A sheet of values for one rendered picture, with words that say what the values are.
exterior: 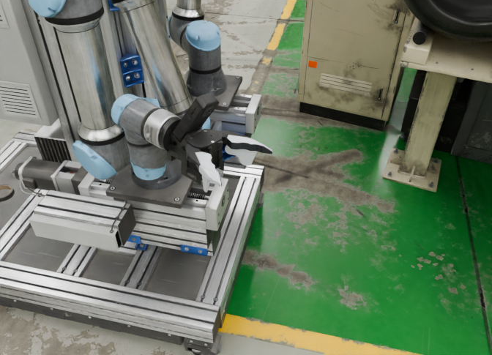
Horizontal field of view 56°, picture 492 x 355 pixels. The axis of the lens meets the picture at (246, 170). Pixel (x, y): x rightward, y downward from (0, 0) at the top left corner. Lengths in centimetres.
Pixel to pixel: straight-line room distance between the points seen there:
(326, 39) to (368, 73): 29
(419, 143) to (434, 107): 22
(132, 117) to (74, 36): 19
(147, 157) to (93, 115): 16
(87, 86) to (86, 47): 9
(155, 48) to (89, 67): 14
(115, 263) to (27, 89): 71
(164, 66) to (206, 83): 61
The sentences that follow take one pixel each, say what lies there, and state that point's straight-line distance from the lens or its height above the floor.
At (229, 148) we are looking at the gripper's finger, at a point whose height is 104.
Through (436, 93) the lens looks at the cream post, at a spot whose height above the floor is 51.
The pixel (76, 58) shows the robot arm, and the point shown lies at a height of 115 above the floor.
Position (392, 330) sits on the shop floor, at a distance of 193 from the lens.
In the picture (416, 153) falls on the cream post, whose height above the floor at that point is 16.
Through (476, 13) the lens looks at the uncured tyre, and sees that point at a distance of 201.
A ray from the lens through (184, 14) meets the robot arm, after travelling 171.
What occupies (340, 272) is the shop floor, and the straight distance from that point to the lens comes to 204.
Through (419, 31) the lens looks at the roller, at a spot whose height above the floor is 92.
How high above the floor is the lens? 160
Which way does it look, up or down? 41 degrees down
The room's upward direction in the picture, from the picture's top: straight up
